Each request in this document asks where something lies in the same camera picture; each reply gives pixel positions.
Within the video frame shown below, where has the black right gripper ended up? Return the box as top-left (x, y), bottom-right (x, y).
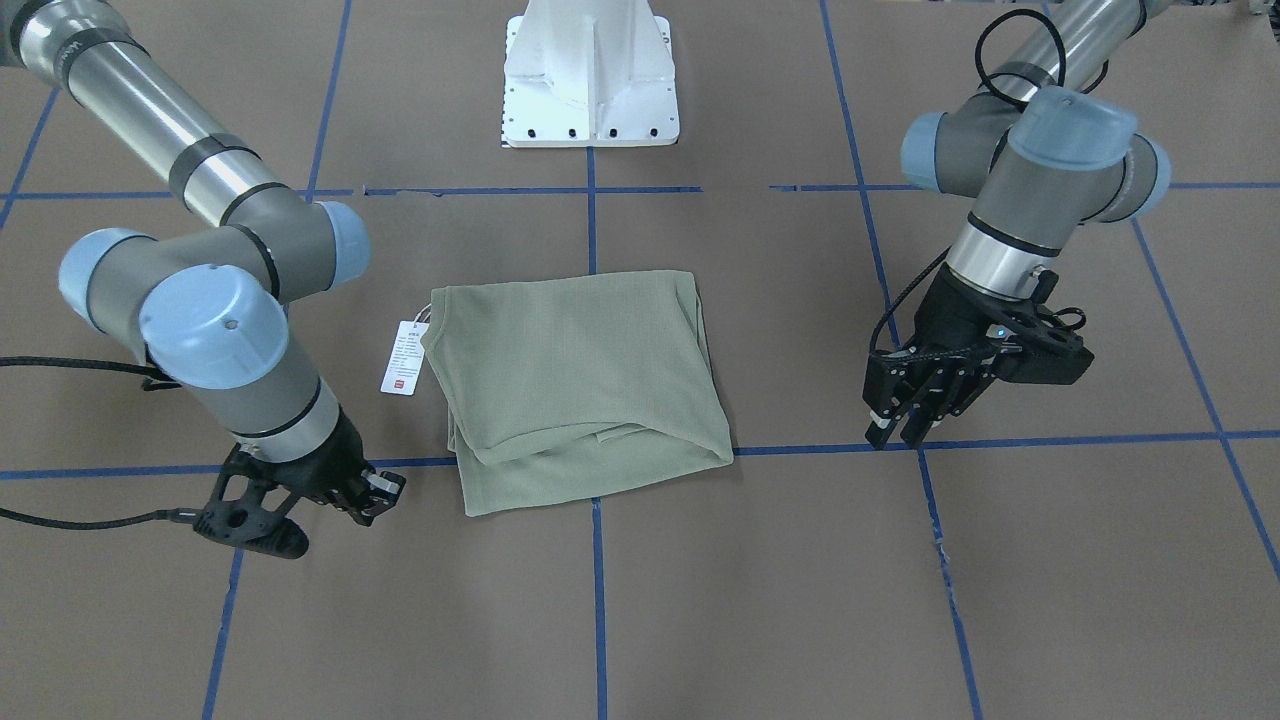
top-left (285, 410), bottom-right (406, 527)

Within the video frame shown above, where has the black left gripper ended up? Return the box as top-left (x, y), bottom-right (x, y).
top-left (864, 268), bottom-right (1011, 450)

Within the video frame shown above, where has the olive green long-sleeve shirt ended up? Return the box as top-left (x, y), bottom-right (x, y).
top-left (422, 270), bottom-right (733, 518)

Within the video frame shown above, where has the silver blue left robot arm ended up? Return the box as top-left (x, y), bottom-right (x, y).
top-left (863, 1), bottom-right (1172, 448)

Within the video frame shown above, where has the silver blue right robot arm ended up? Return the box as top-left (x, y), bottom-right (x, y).
top-left (3, 1), bottom-right (404, 541)

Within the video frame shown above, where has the white paper hang tag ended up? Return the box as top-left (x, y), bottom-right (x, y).
top-left (380, 322), bottom-right (429, 396)

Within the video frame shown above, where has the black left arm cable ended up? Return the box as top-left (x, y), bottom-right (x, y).
top-left (868, 8), bottom-right (1111, 356)

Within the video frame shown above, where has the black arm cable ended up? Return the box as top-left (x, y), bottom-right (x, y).
top-left (0, 357), bottom-right (201, 530)
top-left (868, 8), bottom-right (1111, 356)

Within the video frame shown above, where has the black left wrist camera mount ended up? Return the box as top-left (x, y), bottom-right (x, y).
top-left (987, 270), bottom-right (1094, 386)

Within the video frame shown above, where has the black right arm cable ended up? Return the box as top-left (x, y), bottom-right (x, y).
top-left (0, 357), bottom-right (201, 530)

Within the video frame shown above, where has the white central pedestal column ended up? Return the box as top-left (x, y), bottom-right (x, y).
top-left (500, 1), bottom-right (681, 149)

